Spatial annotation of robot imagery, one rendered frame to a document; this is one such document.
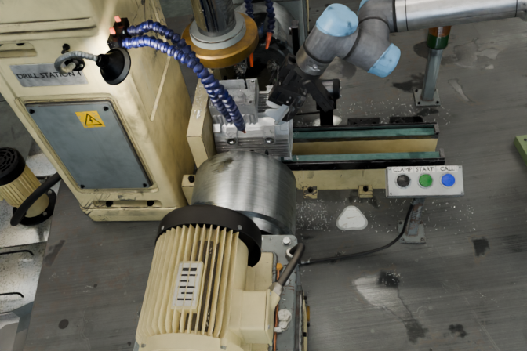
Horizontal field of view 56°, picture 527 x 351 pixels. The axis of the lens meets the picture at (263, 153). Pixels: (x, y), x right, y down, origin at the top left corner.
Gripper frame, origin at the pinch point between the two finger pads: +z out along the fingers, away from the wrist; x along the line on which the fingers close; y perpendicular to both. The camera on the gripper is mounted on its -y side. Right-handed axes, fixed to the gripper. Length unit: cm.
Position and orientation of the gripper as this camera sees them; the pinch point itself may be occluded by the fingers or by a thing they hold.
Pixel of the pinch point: (279, 121)
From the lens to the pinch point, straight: 127.2
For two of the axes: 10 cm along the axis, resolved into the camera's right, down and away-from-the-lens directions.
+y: -9.1, -3.0, -2.8
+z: -4.0, 5.6, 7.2
